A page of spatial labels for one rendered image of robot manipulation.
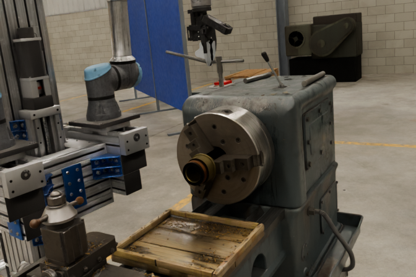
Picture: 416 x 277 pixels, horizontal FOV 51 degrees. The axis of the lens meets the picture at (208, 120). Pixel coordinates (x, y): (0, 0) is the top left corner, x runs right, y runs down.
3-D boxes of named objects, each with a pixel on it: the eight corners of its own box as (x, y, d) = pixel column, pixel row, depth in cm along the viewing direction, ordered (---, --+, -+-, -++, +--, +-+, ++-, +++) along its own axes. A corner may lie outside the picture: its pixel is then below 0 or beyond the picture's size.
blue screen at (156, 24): (119, 101, 1017) (104, -3, 967) (152, 96, 1044) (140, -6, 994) (168, 136, 639) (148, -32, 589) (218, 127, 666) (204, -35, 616)
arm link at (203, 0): (214, -6, 160) (203, -6, 153) (215, 7, 161) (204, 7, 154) (197, -4, 164) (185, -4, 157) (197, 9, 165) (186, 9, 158)
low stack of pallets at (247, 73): (246, 87, 1048) (244, 69, 1039) (280, 86, 1008) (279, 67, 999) (224, 96, 940) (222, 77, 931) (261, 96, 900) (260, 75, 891)
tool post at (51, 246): (70, 246, 106) (64, 208, 104) (93, 252, 102) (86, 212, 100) (46, 262, 100) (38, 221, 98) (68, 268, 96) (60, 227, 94)
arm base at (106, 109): (79, 119, 192) (75, 98, 189) (106, 113, 203) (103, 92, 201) (101, 122, 182) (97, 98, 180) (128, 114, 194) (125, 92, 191)
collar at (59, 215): (60, 208, 104) (59, 196, 104) (85, 212, 100) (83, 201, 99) (33, 222, 98) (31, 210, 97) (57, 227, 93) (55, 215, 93)
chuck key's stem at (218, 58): (225, 86, 164) (222, 55, 161) (223, 87, 162) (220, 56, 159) (220, 86, 165) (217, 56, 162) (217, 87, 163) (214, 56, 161)
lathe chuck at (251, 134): (187, 180, 163) (193, 98, 154) (264, 206, 149) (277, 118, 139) (173, 188, 156) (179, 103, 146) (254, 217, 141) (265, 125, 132)
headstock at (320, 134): (247, 152, 224) (241, 75, 216) (342, 158, 200) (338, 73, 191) (183, 194, 174) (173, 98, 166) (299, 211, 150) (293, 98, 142)
